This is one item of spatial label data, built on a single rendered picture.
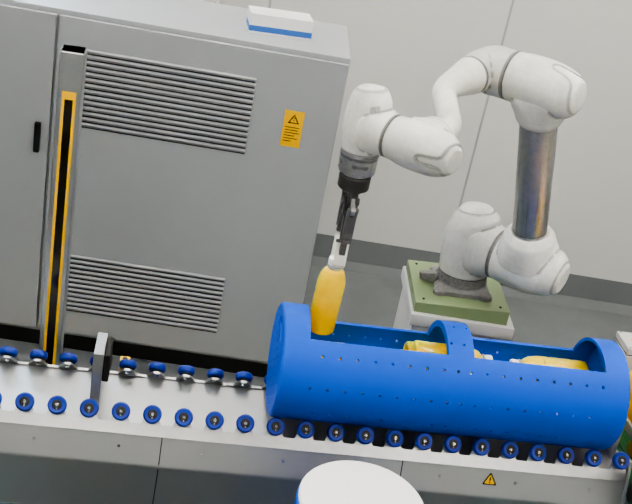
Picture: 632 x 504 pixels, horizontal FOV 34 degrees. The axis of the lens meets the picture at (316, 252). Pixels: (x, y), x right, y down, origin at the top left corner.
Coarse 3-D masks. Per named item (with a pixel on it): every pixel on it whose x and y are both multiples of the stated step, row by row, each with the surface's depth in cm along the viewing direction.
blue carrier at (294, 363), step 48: (288, 336) 245; (336, 336) 271; (384, 336) 272; (432, 336) 272; (288, 384) 244; (336, 384) 245; (384, 384) 247; (432, 384) 248; (480, 384) 250; (528, 384) 252; (576, 384) 254; (624, 384) 256; (432, 432) 259; (480, 432) 257; (528, 432) 257; (576, 432) 257
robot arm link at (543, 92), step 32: (512, 64) 266; (544, 64) 262; (512, 96) 267; (544, 96) 261; (576, 96) 261; (544, 128) 269; (544, 160) 277; (544, 192) 285; (512, 224) 298; (544, 224) 293; (512, 256) 298; (544, 256) 296; (544, 288) 299
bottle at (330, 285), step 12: (324, 276) 251; (336, 276) 251; (324, 288) 252; (336, 288) 252; (312, 300) 256; (324, 300) 253; (336, 300) 253; (312, 312) 256; (324, 312) 254; (336, 312) 256; (312, 324) 257; (324, 324) 256
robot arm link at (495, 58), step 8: (480, 48) 274; (488, 48) 273; (496, 48) 274; (504, 48) 272; (472, 56) 268; (480, 56) 268; (488, 56) 269; (496, 56) 268; (504, 56) 268; (512, 56) 267; (488, 64) 267; (496, 64) 267; (504, 64) 267; (488, 72) 267; (496, 72) 267; (504, 72) 266; (488, 80) 268; (496, 80) 268; (488, 88) 271; (496, 88) 269; (496, 96) 272
